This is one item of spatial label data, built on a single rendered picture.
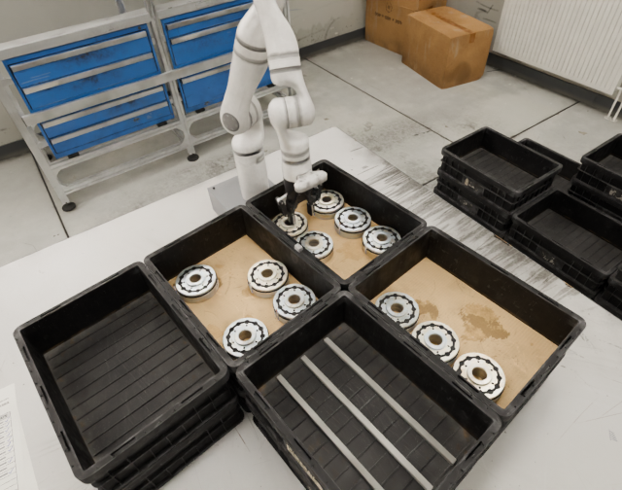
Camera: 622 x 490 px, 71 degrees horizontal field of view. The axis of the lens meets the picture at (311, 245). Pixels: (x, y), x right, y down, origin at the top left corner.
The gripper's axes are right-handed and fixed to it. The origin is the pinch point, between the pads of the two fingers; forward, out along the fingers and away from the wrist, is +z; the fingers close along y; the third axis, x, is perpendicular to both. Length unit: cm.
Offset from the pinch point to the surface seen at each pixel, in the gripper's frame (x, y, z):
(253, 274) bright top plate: 8.8, 21.0, 2.4
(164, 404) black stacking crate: 26, 52, 5
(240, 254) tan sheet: -2.0, 19.2, 5.1
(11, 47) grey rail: -177, 45, -7
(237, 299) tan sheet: 11.2, 27.3, 5.2
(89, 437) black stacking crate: 23, 67, 5
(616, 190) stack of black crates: 32, -129, 36
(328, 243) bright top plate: 11.6, -0.5, 2.5
